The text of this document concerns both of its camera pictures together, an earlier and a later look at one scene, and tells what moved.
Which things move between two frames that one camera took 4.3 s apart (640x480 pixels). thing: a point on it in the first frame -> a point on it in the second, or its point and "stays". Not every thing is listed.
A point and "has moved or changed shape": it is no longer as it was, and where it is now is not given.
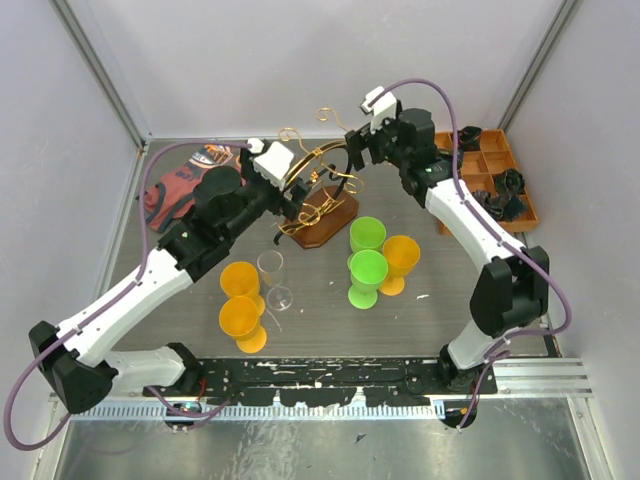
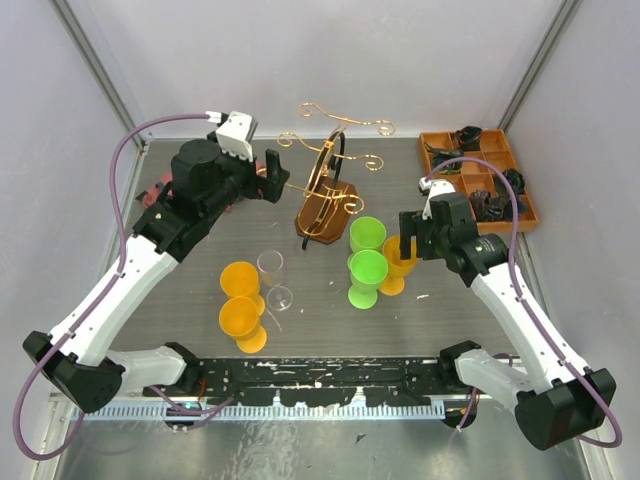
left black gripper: [288, 207] -> [270, 187]
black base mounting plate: [388, 382] stays
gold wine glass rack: [324, 213] has moved or changed shape
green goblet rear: [367, 233] stays
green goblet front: [368, 268] stays
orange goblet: [402, 253] stays
